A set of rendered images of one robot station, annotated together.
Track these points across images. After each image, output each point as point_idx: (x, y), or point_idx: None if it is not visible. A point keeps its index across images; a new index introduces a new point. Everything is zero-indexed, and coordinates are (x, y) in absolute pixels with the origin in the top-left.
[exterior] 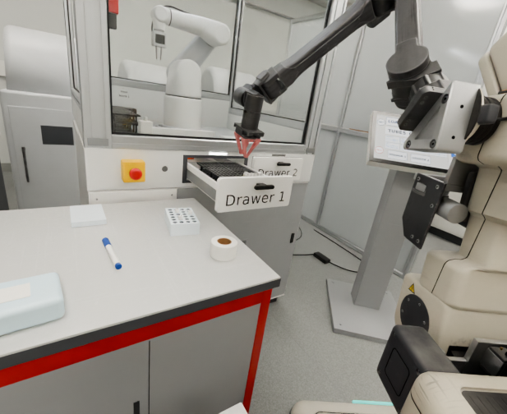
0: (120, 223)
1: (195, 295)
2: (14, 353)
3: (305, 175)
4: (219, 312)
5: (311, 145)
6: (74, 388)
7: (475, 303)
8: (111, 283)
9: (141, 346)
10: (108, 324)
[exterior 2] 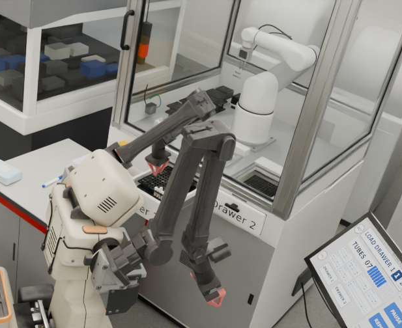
0: None
1: (36, 212)
2: None
3: (271, 237)
4: (43, 231)
5: (281, 209)
6: (0, 213)
7: (56, 292)
8: (31, 189)
9: (17, 217)
10: (8, 196)
